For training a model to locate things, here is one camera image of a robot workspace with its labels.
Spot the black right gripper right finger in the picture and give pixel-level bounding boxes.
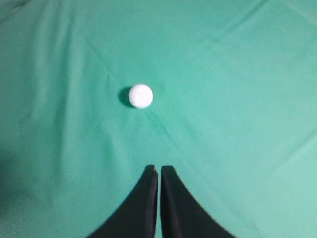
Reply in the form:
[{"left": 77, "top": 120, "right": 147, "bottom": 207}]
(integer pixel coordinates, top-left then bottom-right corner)
[{"left": 160, "top": 166, "right": 234, "bottom": 238}]

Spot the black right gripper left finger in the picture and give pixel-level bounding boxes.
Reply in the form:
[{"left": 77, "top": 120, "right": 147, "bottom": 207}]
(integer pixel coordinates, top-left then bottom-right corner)
[{"left": 88, "top": 165, "right": 159, "bottom": 238}]

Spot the white dimpled golf ball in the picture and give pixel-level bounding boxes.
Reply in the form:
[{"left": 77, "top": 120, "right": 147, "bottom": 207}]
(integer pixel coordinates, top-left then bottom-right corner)
[{"left": 128, "top": 84, "right": 154, "bottom": 109}]

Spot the green cloth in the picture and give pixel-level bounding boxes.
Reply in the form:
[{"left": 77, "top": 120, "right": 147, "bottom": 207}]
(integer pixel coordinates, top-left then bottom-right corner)
[{"left": 0, "top": 0, "right": 317, "bottom": 238}]

